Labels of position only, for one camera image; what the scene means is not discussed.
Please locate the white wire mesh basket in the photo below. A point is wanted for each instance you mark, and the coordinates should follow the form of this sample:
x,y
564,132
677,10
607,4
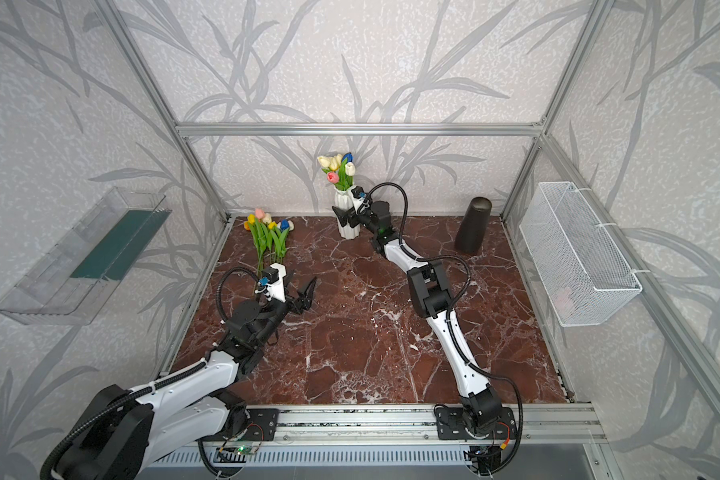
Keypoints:
x,y
584,274

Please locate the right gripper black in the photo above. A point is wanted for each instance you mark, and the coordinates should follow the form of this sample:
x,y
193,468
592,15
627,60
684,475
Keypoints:
x,y
354,212

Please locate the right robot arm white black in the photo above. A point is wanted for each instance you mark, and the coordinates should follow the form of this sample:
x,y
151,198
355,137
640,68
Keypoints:
x,y
436,284

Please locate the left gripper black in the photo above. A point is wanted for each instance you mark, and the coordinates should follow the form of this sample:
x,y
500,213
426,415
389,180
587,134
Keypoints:
x,y
291,301

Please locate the bundle of tulips with band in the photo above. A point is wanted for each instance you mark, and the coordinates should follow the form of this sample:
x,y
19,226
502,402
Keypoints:
x,y
269,237

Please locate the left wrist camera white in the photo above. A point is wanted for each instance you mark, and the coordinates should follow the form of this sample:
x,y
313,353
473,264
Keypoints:
x,y
271,284

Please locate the clear plastic wall tray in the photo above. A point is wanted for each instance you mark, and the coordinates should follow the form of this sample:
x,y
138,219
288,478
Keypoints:
x,y
71,283

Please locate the aluminium frame front rail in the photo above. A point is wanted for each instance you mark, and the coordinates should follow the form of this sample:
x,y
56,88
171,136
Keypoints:
x,y
415,424

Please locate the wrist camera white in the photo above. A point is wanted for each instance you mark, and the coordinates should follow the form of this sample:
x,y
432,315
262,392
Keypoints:
x,y
271,284
358,197

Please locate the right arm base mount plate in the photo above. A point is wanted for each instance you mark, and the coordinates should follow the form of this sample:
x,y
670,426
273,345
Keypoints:
x,y
455,423

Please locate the aluminium frame back crossbar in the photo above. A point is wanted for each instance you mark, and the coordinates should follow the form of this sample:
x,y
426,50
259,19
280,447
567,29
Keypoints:
x,y
196,129

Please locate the green circuit board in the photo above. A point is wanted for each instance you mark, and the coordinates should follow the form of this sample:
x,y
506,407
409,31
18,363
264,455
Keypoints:
x,y
243,450

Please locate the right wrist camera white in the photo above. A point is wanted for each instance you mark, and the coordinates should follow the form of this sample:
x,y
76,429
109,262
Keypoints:
x,y
358,197

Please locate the black cylindrical vase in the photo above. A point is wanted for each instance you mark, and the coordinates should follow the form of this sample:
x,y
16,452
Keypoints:
x,y
473,226

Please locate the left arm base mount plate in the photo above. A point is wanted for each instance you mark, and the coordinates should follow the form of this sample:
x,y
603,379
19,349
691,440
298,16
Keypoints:
x,y
256,425

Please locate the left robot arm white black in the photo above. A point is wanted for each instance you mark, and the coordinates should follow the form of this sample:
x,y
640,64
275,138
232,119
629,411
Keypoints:
x,y
123,431

